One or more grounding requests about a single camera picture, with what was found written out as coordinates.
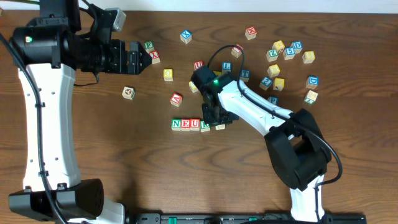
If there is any yellow block mid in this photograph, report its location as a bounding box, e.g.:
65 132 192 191
267 64 280 78

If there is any blue D block right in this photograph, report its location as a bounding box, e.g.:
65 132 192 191
305 76 319 90

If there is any green Z wooden block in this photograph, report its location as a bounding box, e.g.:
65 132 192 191
266 49 279 62

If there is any green R wooden block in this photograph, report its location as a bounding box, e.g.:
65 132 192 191
200 121 211 132

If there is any yellow 8 wooden block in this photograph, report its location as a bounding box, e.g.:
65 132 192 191
302 51 315 64

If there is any red u block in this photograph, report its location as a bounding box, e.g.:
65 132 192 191
194 60 204 70
190 118 200 131

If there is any red X wooden block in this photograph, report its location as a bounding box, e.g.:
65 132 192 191
149 50 160 64

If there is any blue d block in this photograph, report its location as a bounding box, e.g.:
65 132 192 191
290 41 303 54
305 76 319 90

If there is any yellow block behind Z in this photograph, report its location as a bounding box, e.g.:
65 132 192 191
272 40 285 54

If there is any blue P wooden block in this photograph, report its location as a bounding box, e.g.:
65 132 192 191
267 96 279 105

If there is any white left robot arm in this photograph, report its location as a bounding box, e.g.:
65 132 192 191
3 1 152 223

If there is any yellow O wooden block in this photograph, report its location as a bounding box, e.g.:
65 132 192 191
163 68 174 82

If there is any green N wooden block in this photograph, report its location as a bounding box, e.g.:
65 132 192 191
171 119 182 131

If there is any yellow hammer wooden block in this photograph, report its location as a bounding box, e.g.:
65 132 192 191
273 78 285 91

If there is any yellow acorn wooden block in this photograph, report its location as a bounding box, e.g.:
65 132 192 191
188 81 198 93

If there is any blue X wooden block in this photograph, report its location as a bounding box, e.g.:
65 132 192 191
180 30 192 44

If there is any red block far back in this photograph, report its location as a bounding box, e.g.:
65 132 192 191
245 26 257 40

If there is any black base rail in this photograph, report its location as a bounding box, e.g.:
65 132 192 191
124 213 367 224

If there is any green white Z block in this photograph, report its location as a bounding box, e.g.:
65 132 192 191
304 90 318 105

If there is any blue L wooden block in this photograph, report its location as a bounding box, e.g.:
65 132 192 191
221 62 232 74

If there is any soccer ball O wooden block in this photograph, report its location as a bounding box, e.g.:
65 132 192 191
122 86 136 100

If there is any blue 5 wooden block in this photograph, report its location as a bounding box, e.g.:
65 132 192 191
283 47 295 60

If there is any red E wooden block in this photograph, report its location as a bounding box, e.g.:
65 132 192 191
181 119 190 131

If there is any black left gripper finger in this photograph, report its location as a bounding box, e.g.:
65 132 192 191
136 51 152 74
137 42 149 58

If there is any blue 2 wooden block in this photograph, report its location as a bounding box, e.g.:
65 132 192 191
259 77 273 90

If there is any blue D block upper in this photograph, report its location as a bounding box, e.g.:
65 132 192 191
290 41 303 54

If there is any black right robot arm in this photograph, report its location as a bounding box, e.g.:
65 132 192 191
191 66 331 222

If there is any red i block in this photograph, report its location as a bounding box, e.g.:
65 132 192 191
231 44 243 58
215 124 226 130

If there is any green F wooden block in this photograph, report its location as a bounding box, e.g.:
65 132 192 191
144 41 155 53

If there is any red A wooden block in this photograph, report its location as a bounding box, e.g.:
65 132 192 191
170 93 183 107

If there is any blue T wooden block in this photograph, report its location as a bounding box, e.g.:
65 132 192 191
239 70 250 82

